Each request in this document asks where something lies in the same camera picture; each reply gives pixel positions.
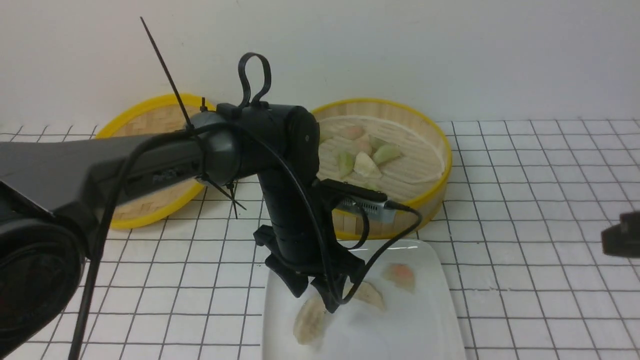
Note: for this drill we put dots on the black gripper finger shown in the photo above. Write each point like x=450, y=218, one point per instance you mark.
x=295, y=282
x=328, y=288

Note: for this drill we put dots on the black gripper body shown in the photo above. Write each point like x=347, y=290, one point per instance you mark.
x=301, y=234

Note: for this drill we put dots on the pale dumpling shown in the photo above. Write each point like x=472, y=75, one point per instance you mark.
x=369, y=294
x=310, y=321

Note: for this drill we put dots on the pink shrimp dumpling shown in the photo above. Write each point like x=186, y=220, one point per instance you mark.
x=401, y=275

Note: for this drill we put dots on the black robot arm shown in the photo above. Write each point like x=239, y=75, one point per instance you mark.
x=58, y=200

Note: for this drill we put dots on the white rectangular plate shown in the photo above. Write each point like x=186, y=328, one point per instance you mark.
x=415, y=326

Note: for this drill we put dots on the green dumpling in steamer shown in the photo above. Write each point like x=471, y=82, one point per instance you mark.
x=345, y=164
x=386, y=153

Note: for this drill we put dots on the white dumpling in steamer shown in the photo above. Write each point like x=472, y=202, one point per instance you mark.
x=365, y=166

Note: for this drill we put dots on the pink dumpling in steamer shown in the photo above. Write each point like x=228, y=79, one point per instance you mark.
x=352, y=132

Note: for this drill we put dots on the yellow rimmed bamboo steamer basket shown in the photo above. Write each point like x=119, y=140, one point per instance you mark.
x=418, y=179

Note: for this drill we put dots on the yellow rimmed bamboo steamer lid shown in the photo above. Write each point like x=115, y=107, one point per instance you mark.
x=160, y=191

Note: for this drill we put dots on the black object at right edge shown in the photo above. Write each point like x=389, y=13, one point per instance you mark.
x=623, y=239

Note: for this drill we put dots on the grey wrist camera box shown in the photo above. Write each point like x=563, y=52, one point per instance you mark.
x=356, y=200

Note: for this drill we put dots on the black cable tie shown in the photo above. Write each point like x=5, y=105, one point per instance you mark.
x=167, y=75

